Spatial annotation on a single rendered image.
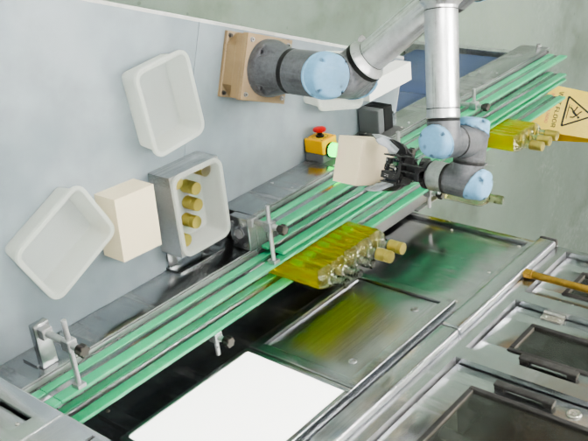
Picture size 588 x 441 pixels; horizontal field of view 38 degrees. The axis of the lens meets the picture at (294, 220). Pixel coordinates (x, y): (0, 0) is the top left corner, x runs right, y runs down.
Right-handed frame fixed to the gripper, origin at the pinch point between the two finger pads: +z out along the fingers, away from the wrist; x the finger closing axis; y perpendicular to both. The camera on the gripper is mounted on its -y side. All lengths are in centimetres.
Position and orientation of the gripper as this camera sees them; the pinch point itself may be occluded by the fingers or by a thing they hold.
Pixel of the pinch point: (369, 161)
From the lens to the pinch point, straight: 229.0
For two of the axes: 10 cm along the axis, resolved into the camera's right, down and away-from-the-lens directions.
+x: -1.4, 9.8, 1.7
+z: -7.6, -2.1, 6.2
